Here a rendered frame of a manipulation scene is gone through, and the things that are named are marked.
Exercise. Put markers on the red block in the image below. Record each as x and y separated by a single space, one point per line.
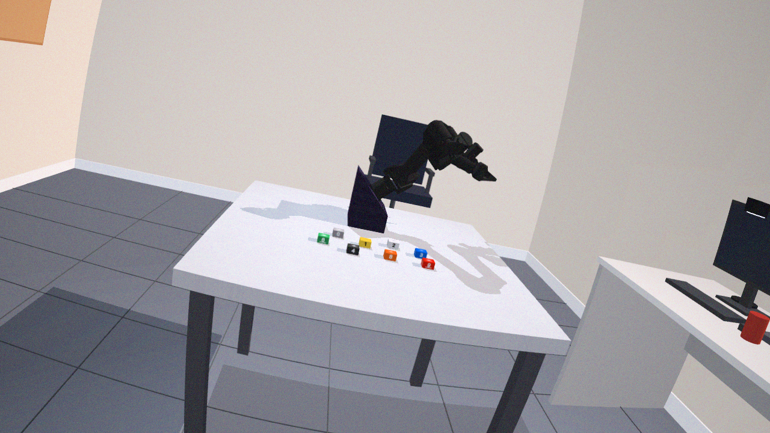
428 263

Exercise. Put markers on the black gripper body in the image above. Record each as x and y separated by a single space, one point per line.
477 169

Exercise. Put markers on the orange block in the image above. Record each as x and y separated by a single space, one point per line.
390 255

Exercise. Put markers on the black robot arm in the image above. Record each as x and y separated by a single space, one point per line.
441 146

